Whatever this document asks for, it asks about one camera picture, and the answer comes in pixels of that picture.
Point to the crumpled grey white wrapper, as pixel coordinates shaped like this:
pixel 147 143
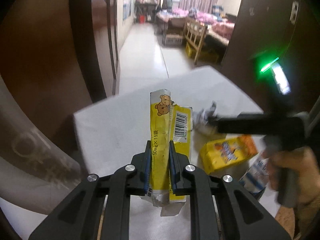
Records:
pixel 201 120

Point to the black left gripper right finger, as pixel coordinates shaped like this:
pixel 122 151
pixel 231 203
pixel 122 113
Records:
pixel 185 178

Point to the yellow bear packet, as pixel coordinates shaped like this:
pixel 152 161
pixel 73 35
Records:
pixel 168 122

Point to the wall poster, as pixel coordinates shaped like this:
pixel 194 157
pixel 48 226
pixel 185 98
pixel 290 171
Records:
pixel 127 9

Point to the yellow crate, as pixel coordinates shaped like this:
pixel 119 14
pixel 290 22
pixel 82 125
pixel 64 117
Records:
pixel 208 55

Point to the wooden chair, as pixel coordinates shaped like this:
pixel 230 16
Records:
pixel 194 33

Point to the cardboard box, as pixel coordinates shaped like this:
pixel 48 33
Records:
pixel 172 38

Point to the person's right hand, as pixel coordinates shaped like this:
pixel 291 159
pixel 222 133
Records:
pixel 303 161

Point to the brown wooden door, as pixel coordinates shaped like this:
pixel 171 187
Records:
pixel 95 36

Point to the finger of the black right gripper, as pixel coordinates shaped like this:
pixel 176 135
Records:
pixel 260 124

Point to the yellow iced tea carton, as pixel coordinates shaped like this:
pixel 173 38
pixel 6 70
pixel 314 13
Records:
pixel 221 154

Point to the grey cushion with characters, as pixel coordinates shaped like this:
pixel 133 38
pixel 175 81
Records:
pixel 35 174

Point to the blue white milk carton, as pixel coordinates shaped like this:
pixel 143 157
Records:
pixel 255 178

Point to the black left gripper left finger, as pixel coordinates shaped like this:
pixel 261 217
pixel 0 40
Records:
pixel 133 178

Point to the bed with pink bedding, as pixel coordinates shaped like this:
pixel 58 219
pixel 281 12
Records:
pixel 220 28

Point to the dark wooden cabinet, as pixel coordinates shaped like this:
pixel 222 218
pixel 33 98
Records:
pixel 264 30

